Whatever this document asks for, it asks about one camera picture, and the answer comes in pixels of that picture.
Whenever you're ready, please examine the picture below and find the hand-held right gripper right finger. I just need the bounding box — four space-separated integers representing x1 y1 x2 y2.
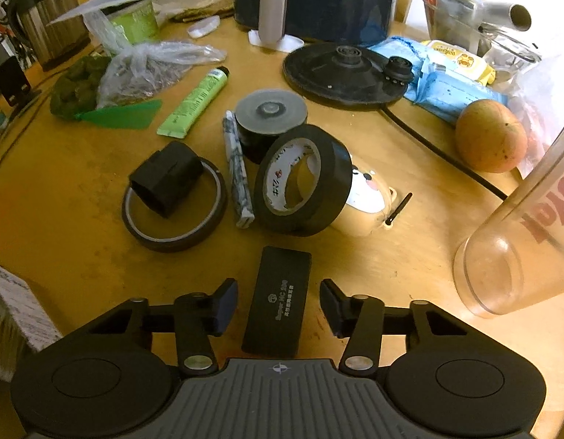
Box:
319 278 481 374

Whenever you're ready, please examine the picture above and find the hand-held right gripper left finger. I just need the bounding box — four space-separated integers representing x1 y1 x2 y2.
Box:
83 278 239 374

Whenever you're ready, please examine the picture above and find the black rectangular device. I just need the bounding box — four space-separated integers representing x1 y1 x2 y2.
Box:
242 246 312 357

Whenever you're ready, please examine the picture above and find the amber thin tape ring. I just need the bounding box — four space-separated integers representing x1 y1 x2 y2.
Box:
122 158 229 253

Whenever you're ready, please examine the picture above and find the beige bear-face case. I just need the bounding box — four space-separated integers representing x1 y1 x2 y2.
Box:
330 153 413 237

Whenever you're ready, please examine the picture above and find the black electrical tape roll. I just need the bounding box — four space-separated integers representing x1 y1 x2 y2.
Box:
253 124 353 237

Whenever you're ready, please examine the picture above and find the marbled grey pen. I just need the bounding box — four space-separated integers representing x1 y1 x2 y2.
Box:
222 110 255 229

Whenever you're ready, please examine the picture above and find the black angular block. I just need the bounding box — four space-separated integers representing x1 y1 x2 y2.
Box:
129 141 205 218

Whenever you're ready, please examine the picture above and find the black cylinder with grey top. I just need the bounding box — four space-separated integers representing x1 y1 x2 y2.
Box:
234 89 309 164

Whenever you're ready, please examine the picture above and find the green tube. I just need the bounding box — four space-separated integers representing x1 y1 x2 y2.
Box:
156 67 230 139

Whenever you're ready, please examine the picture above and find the cotton swab pack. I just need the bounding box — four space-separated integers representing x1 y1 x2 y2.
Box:
0 260 63 380

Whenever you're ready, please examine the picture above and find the wooden desktop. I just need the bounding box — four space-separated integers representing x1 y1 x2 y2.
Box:
0 4 564 439

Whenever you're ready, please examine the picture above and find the clear shaker bottle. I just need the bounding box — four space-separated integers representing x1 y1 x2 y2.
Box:
453 110 564 318

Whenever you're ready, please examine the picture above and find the green plastic scraper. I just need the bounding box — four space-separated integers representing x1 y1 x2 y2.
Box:
76 99 163 130

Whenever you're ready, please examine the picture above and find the black kettle base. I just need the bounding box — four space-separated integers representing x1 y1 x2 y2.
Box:
283 42 417 110

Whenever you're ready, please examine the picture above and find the orange round fruit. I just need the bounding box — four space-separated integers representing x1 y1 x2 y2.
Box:
455 99 529 173

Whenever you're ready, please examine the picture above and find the blue wet wipes packet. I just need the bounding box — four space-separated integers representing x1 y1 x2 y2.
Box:
368 35 430 64
412 60 509 123

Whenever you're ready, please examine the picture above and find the clear bag of dark seeds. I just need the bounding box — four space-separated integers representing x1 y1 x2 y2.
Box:
95 41 228 109

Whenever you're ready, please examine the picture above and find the white plastic piece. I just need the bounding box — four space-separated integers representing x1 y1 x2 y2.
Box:
248 29 307 54

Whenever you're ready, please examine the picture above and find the bag of dark green lumps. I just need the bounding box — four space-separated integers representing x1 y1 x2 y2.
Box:
50 55 111 122

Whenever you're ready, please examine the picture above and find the yellow tissue packet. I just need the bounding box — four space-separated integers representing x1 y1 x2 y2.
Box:
421 40 497 85

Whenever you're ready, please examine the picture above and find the white tape roll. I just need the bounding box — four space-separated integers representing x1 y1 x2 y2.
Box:
187 15 221 40

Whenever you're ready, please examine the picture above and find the brown woven pad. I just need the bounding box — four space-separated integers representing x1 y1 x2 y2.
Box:
170 0 236 23

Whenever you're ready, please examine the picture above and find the green paper cup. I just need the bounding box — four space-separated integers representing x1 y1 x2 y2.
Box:
107 2 158 46

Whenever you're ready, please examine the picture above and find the crumpled clear plastic bag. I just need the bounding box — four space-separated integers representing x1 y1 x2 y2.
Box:
506 52 564 179

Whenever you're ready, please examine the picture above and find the dark blue air fryer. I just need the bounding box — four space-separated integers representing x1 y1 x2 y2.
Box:
232 0 399 49

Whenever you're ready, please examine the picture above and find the glass jar with packets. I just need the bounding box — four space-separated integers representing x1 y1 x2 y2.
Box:
421 0 493 56

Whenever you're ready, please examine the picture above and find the black phone stand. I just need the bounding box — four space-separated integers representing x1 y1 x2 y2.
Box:
0 52 42 107

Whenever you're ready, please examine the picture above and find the wood-pattern electric kettle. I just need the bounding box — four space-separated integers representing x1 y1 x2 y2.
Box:
8 0 91 72

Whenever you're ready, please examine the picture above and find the black power cable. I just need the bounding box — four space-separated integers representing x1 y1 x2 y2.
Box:
385 104 509 200

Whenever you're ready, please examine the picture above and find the black desk cable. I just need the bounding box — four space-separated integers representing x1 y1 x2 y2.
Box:
0 68 59 179

